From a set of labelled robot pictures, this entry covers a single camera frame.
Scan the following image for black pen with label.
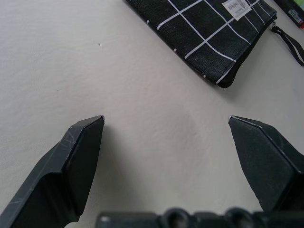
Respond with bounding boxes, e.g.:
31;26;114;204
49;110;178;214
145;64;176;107
273;0;304;30

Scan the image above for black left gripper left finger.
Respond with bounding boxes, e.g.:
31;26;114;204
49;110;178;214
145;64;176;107
0;115;105;228

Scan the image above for black grid-pattern zipper pouch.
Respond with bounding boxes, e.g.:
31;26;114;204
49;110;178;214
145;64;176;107
122;0;304;89

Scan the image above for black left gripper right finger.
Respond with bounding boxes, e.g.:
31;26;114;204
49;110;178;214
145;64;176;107
228;115;304;212

